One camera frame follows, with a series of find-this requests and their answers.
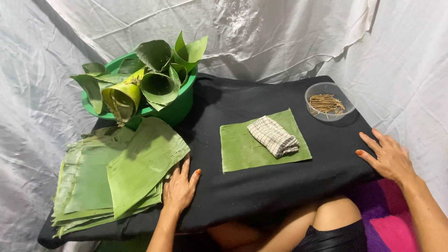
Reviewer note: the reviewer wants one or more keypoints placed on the person's right hand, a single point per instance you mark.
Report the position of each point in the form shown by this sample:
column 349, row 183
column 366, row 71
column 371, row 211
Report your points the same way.
column 390, row 161

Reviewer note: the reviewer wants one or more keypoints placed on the person's left hand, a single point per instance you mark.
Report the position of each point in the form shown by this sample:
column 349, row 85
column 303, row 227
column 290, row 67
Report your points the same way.
column 178, row 192

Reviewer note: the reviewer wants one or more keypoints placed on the pink and purple mat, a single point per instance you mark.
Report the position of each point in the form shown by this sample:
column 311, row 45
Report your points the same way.
column 385, row 217

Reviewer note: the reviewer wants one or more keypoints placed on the black table cloth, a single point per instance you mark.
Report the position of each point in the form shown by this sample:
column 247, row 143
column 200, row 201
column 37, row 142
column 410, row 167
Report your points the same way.
column 252, row 189

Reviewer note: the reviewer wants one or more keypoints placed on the stack of banana leaf sheets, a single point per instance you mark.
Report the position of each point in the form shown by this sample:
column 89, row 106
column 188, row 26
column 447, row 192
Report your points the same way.
column 105, row 182

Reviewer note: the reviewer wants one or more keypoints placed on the square banana leaf piece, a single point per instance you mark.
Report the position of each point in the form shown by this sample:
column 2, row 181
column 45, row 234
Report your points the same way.
column 241, row 150

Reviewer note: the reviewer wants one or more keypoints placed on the clear plastic bowl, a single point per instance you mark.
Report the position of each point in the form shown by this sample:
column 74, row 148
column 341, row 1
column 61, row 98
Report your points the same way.
column 344, row 94

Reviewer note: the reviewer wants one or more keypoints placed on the green plastic basin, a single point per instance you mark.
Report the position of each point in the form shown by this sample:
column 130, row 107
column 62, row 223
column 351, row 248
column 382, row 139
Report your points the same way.
column 175, row 108

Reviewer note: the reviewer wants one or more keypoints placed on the pile of small wooden sticks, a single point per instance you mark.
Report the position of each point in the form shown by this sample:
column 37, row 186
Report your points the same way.
column 326, row 104

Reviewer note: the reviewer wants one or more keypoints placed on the black shorts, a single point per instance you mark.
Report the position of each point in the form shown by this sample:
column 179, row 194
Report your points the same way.
column 332, row 239

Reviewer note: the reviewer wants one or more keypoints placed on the folded checkered cloth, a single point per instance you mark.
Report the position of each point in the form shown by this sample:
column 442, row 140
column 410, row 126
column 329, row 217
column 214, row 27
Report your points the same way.
column 273, row 137

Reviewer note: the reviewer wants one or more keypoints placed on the person's legs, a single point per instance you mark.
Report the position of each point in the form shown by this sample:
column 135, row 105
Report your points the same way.
column 297, row 224

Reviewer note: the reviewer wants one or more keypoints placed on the heap of banana leaf cones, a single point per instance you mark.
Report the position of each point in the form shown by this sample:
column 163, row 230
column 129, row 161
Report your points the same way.
column 154, row 77

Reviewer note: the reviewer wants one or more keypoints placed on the white backdrop sheet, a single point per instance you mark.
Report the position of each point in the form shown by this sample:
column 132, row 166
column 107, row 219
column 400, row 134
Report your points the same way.
column 280, row 35

